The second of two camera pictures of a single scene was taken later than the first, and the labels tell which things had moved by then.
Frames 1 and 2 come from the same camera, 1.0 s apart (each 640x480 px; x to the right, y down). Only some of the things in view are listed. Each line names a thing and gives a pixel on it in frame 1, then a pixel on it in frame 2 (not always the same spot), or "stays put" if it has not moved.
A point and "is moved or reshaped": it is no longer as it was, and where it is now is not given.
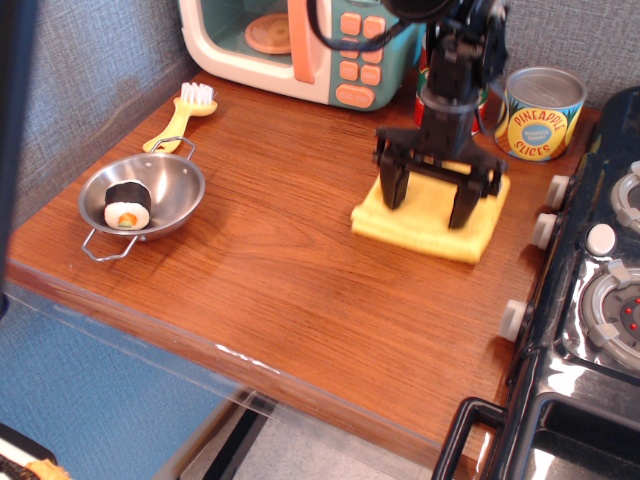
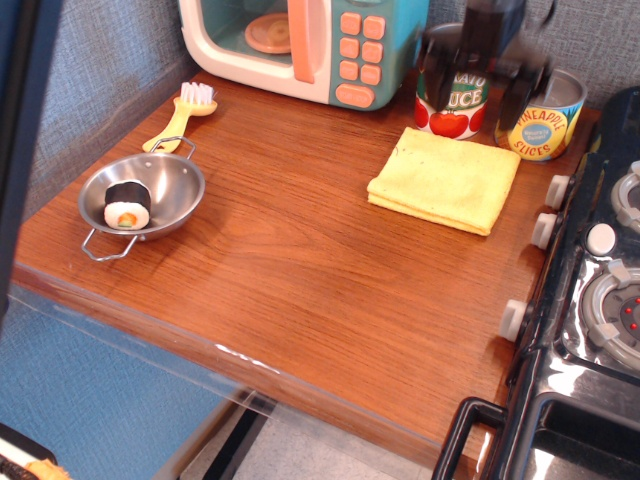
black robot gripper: x=445 y=145 -> x=509 y=37
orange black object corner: x=22 y=458 stays put
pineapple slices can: x=541 y=113 stays put
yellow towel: x=422 y=221 is moved or reshaped
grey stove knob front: x=514 y=313 stays put
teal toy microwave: x=270 y=48 stays put
